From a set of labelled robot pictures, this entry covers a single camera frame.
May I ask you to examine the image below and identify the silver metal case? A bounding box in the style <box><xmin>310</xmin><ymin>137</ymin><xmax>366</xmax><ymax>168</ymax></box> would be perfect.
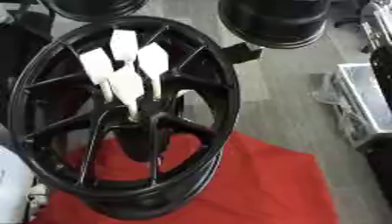
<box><xmin>313</xmin><ymin>62</ymin><xmax>392</xmax><ymax>148</ymax></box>

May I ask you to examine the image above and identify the white pin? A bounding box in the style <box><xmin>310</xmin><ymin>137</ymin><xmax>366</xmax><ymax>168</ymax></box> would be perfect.
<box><xmin>105</xmin><ymin>65</ymin><xmax>146</xmax><ymax>120</ymax></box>
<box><xmin>136</xmin><ymin>42</ymin><xmax>171</xmax><ymax>100</ymax></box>
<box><xmin>108</xmin><ymin>29</ymin><xmax>140</xmax><ymax>63</ymax></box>
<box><xmin>78</xmin><ymin>47</ymin><xmax>116</xmax><ymax>103</ymax></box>

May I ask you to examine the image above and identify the black round wheel rim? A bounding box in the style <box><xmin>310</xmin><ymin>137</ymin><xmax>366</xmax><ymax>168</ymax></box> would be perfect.
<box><xmin>38</xmin><ymin>0</ymin><xmax>151</xmax><ymax>23</ymax></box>
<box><xmin>217</xmin><ymin>0</ymin><xmax>333</xmax><ymax>50</ymax></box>

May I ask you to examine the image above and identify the black spoked wheel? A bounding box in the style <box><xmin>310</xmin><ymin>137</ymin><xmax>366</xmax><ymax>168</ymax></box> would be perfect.
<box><xmin>6</xmin><ymin>15</ymin><xmax>265</xmax><ymax>221</ymax></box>

